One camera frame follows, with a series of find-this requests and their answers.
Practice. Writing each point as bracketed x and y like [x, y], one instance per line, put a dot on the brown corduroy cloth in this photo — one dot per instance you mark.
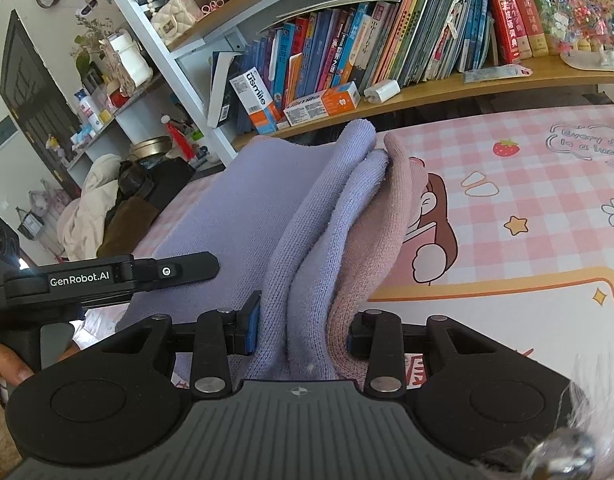
[130, 223]

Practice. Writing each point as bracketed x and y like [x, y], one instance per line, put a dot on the row of leaning books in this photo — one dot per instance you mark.
[365, 41]

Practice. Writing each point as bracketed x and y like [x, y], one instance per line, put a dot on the white jar with twine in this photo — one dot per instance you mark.
[126, 62]

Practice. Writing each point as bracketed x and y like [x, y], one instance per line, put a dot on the white charger block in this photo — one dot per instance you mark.
[382, 91]

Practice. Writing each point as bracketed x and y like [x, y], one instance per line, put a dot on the white quilted pearl handbag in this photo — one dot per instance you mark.
[174, 18]

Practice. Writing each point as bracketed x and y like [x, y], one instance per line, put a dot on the pink checkered table mat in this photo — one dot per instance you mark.
[514, 236]

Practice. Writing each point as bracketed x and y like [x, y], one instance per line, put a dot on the tall white orange box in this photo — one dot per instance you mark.
[257, 101]

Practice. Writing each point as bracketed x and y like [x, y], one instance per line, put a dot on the purple and pink sweater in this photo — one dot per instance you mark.
[314, 229]

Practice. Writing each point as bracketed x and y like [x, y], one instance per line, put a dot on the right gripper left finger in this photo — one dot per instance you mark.
[218, 335]

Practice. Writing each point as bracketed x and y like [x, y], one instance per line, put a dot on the black box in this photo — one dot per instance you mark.
[169, 177]

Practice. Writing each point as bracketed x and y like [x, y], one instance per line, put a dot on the cream white cloth pile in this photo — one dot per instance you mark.
[80, 229]

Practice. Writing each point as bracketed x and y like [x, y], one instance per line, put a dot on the metal bowl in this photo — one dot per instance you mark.
[158, 146]

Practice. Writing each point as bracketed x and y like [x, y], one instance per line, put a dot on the orange white medicine box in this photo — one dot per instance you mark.
[323, 104]

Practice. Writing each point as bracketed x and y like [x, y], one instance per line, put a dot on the person left hand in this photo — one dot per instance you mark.
[13, 370]

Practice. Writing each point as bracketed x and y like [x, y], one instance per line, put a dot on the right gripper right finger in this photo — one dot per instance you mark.
[377, 337]

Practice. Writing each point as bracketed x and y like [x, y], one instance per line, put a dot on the red thick books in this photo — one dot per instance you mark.
[527, 10]

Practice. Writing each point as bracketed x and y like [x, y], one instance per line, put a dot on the white shelf frame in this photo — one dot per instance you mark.
[184, 66]

